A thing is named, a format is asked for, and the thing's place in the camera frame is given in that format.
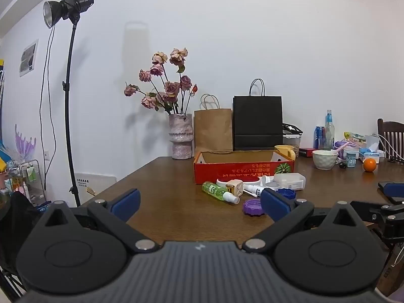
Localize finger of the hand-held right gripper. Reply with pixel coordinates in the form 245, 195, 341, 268
349, 200, 404, 240
378, 181, 404, 205

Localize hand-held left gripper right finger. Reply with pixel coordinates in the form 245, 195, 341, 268
242, 188, 367, 255

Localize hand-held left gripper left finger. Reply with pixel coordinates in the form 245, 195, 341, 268
38, 188, 158, 254

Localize white plastic box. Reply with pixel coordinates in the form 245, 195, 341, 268
273, 173, 307, 192

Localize red cardboard box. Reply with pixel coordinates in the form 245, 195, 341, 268
193, 150, 295, 185

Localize green spray bottle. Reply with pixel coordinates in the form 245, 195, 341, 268
202, 181, 240, 205

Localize white pump cap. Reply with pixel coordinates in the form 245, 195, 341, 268
261, 177, 280, 190

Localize purple screw lid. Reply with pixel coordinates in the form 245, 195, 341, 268
242, 199, 267, 217

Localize white spray bottle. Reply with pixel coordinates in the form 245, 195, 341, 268
243, 185, 269, 198

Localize red and white flat case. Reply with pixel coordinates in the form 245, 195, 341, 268
216, 178, 263, 187

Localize white flat carton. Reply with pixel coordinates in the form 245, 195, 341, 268
74, 173, 117, 204

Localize blue tissue pack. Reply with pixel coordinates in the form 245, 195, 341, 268
358, 147, 381, 165

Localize brown cardboard carton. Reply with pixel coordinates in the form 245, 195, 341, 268
376, 243, 404, 295

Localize yellow mug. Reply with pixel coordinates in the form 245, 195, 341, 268
274, 145, 296, 161

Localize white paper bag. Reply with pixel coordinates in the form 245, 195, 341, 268
364, 134, 386, 158

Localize dark wooden chair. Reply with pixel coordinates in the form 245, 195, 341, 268
377, 118, 404, 165

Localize white bowl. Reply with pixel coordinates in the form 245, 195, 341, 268
312, 150, 339, 170

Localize colourful snack packets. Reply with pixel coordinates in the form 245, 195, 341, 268
343, 132, 367, 147

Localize clear container with black lid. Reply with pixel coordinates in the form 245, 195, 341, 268
282, 123, 304, 157

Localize purple plastic object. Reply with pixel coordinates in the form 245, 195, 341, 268
334, 140, 351, 159

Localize blue drink can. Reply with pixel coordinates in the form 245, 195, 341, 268
313, 126, 326, 149

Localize black paper bag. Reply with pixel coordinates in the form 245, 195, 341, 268
233, 78, 284, 151

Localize pink speckled ceramic vase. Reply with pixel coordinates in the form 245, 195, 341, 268
168, 114, 194, 160

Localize clear glass bottle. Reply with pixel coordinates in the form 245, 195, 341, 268
324, 110, 335, 151

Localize brown paper bag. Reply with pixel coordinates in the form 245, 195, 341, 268
194, 94, 234, 153

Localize black light stand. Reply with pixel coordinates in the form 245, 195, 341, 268
62, 22, 83, 207

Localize dried pink roses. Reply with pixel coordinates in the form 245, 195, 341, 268
124, 47, 199, 115

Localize black studio light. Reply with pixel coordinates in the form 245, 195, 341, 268
43, 0, 95, 29

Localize white cables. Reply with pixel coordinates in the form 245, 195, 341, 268
377, 134, 404, 164

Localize wire rack with bottles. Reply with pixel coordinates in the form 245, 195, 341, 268
6, 159, 45, 203

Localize purple tail wall decoration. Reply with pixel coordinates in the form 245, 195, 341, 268
14, 124, 37, 162

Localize black power cable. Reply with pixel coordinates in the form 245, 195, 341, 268
39, 25, 56, 190

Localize wall poster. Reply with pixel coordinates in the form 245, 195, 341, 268
19, 39, 39, 77

